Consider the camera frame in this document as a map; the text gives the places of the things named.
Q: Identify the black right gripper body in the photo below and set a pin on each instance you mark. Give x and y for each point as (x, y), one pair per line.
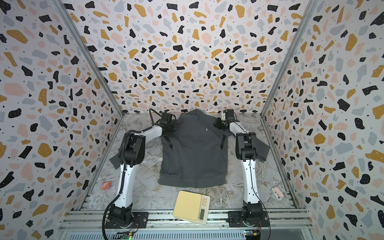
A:
(220, 125)

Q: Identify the dark grey zip jacket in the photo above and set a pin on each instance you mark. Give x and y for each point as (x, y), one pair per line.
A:
(196, 155)

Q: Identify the small pink white object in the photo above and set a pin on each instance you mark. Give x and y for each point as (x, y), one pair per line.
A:
(278, 193)

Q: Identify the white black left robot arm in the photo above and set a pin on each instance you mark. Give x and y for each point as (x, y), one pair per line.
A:
(131, 154)

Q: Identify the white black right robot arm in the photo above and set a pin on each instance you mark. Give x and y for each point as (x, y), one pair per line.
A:
(245, 150)

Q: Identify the cream kitchen scale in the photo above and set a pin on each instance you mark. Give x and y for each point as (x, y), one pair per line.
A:
(192, 207)

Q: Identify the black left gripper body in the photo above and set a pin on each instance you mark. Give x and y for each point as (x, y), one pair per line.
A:
(171, 127)

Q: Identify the aluminium corner post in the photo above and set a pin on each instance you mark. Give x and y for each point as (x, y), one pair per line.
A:
(65, 16)
(290, 54)

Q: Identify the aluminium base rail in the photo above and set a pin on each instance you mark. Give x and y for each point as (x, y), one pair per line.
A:
(284, 224)

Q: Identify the aluminium corner post left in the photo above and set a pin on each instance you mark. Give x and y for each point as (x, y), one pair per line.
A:
(65, 16)

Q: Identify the small pink orange object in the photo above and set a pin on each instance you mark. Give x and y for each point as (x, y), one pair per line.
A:
(106, 186)

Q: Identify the aluminium corner post right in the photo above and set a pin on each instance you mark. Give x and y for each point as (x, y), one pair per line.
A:
(290, 54)

